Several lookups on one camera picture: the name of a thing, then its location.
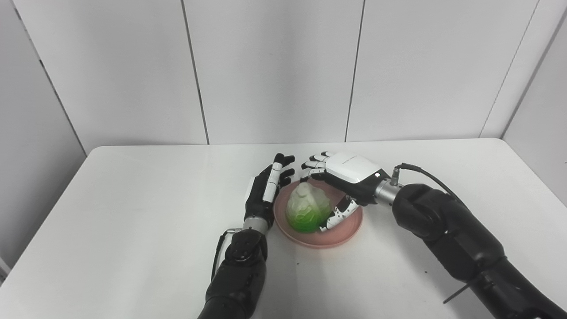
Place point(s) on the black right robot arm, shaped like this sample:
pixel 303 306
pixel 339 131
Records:
pixel 452 235

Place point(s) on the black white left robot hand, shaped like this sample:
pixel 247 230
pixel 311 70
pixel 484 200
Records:
pixel 261 199

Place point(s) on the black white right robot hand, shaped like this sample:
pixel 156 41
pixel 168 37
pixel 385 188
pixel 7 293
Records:
pixel 354 170

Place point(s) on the pink round plate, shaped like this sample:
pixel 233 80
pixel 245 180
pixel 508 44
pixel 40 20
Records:
pixel 328 237

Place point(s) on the green white toy cabbage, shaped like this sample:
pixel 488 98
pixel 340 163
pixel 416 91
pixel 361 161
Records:
pixel 305 210

